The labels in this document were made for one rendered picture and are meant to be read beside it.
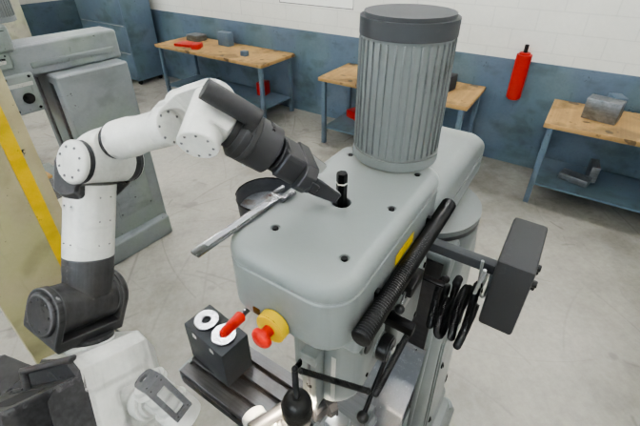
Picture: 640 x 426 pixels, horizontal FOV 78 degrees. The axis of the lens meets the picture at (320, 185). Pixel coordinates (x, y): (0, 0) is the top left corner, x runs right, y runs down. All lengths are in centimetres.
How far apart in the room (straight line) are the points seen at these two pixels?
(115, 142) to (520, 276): 86
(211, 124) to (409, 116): 41
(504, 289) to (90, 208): 88
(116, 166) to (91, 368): 37
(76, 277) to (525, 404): 256
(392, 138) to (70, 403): 76
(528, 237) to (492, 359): 201
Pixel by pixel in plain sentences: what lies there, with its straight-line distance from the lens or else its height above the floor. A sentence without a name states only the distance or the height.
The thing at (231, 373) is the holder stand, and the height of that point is 99.
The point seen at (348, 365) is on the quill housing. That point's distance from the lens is 99.
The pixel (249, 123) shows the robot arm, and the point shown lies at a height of 209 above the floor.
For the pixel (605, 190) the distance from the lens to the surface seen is 475.
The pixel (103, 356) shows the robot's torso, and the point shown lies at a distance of 89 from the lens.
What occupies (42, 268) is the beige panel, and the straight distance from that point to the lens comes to 255.
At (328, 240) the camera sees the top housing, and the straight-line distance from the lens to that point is 69.
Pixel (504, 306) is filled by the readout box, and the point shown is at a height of 160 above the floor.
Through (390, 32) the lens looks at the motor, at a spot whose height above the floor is 218.
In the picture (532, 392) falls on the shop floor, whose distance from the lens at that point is 298.
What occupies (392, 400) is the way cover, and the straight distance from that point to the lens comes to 166.
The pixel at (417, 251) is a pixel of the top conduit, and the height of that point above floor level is 181.
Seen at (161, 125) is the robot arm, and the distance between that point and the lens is 70.
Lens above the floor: 234
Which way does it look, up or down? 33 degrees down
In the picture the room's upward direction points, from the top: straight up
